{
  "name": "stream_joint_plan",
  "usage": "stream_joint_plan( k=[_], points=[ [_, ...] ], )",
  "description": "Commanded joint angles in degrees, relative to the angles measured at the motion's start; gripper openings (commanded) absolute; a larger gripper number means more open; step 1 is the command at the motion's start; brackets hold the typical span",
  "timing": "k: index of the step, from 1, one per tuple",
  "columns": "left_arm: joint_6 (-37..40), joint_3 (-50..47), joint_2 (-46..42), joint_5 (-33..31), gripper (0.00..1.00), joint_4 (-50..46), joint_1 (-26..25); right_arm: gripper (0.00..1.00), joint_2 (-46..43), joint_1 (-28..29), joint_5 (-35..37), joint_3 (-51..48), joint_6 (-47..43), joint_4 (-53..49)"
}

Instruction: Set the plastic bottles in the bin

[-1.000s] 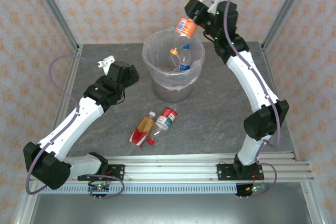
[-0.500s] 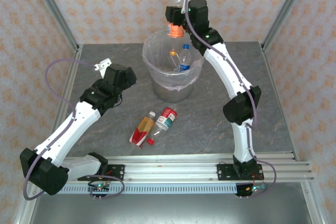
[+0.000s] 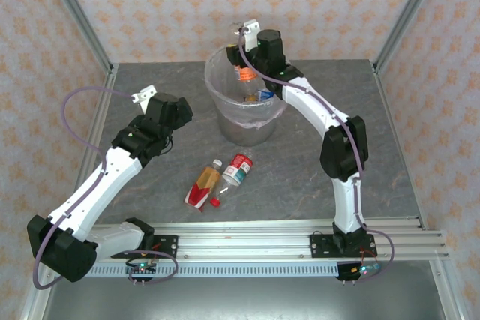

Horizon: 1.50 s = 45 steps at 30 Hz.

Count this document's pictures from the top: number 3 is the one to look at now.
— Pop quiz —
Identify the clear bottle with orange label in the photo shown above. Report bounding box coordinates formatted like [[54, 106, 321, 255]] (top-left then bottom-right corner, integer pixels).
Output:
[[229, 22, 260, 85]]

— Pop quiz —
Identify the clear plastic bin liner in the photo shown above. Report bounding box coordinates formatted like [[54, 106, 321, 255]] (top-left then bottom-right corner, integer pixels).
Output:
[[204, 46, 290, 130]]

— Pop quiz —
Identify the grey metal bin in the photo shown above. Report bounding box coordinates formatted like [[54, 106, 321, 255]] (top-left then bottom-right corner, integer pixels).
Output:
[[204, 46, 288, 147]]

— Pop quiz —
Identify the red and yellow label bottle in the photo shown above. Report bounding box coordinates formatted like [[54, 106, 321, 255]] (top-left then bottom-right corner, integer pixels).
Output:
[[183, 158, 224, 213]]

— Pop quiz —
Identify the clear bottle, red label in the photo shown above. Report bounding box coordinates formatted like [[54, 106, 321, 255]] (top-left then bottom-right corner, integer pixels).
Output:
[[209, 148, 255, 209]]

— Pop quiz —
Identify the small controller board with lights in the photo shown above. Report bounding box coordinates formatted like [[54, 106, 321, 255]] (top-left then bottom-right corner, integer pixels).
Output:
[[125, 262, 158, 277], [337, 262, 383, 282]]

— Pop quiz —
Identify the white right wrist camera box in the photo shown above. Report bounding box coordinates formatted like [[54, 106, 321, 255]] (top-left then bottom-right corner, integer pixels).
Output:
[[239, 19, 261, 53]]

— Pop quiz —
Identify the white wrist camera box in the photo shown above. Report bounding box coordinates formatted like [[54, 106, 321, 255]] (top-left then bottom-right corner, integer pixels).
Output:
[[130, 84, 157, 109], [239, 19, 261, 53]]

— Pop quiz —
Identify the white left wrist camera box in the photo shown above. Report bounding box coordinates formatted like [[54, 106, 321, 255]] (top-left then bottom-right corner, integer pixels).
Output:
[[130, 84, 157, 109]]

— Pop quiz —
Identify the aluminium table side rail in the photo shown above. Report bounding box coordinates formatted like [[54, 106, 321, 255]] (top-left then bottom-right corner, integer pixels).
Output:
[[372, 63, 463, 320], [17, 64, 120, 320]]

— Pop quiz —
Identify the aluminium frame post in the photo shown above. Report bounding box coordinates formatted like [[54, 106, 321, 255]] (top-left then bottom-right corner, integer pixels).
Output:
[[372, 0, 448, 74], [39, 0, 116, 76]]

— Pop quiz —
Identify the aluminium mounting rail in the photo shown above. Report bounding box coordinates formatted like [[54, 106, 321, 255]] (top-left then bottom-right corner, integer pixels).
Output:
[[89, 216, 450, 262]]

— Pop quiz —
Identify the slotted grey cable duct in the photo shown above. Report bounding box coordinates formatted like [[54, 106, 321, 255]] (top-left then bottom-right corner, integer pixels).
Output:
[[80, 262, 341, 278]]

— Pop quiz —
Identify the grey metal base plate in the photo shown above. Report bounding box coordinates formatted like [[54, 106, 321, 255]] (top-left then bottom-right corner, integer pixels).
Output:
[[40, 276, 448, 320]]

